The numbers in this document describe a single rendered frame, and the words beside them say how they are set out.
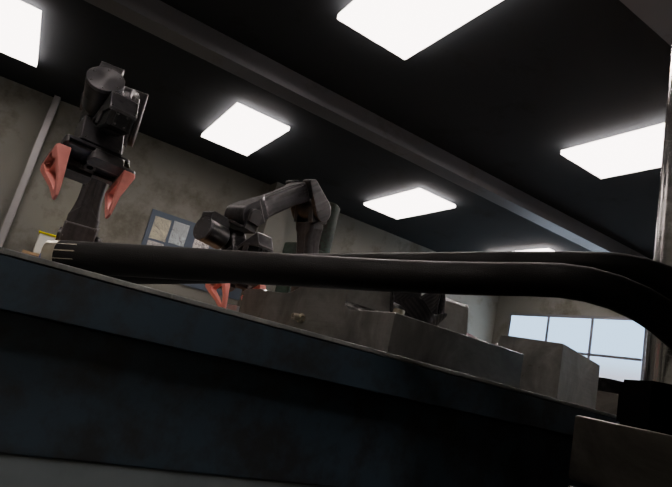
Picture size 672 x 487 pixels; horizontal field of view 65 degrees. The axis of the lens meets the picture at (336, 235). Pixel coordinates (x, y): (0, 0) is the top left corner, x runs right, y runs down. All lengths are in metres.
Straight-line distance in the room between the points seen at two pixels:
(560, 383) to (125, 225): 6.51
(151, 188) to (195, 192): 0.57
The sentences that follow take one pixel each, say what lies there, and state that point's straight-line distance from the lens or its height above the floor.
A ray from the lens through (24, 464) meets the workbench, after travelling 0.44.
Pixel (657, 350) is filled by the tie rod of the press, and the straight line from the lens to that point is 0.61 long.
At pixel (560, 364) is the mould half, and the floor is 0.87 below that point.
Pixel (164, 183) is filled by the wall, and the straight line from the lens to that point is 7.37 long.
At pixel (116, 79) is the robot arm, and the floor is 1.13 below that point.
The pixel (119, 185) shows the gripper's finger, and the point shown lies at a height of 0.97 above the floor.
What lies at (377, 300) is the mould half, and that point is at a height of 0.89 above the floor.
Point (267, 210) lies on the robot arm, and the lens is 1.30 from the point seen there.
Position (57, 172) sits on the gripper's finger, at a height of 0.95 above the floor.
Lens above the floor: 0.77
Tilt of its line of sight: 14 degrees up
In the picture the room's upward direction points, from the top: 13 degrees clockwise
